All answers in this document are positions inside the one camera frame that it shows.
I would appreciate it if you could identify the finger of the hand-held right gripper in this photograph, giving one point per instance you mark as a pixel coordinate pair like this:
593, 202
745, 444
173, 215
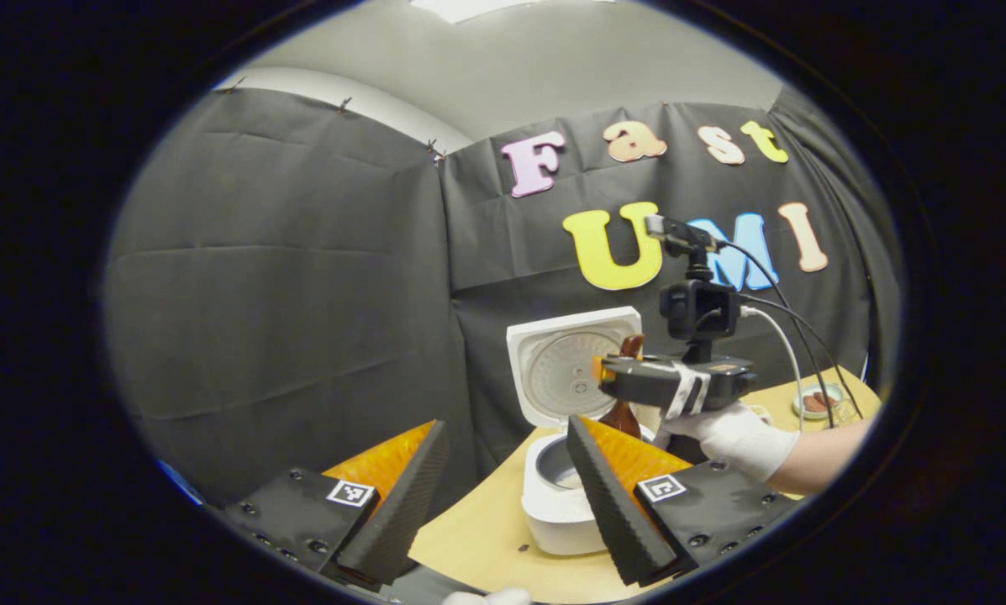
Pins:
637, 378

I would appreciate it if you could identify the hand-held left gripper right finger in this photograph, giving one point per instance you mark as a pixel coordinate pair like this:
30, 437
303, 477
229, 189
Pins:
612, 512

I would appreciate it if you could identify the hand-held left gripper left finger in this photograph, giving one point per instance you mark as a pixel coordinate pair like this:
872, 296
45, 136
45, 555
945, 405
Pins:
402, 512

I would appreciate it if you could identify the dark wooden spoon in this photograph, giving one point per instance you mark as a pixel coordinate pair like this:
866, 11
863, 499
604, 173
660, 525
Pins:
623, 418

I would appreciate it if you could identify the white rice cooker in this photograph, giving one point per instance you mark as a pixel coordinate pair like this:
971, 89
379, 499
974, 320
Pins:
553, 521

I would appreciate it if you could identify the clear chopstick holder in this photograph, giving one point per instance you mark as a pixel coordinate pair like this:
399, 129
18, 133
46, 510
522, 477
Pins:
847, 413

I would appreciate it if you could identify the light green plate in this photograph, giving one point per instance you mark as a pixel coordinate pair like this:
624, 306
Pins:
798, 403

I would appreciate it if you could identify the reddish meat piece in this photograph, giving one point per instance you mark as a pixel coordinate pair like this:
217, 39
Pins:
829, 398
812, 403

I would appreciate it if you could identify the black backdrop cloth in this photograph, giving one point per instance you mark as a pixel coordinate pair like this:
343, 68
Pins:
301, 294

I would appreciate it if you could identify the large ceiling light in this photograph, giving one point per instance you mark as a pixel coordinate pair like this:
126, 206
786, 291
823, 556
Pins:
486, 7

